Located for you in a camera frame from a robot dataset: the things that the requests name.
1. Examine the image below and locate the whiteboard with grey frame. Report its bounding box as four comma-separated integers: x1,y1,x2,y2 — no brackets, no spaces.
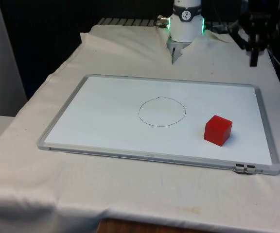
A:
36,74,280,176

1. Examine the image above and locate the red cube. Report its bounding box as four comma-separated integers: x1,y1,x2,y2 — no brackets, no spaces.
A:
203,115,233,147

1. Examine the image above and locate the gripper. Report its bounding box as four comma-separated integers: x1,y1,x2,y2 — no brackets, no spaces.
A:
228,10,280,67

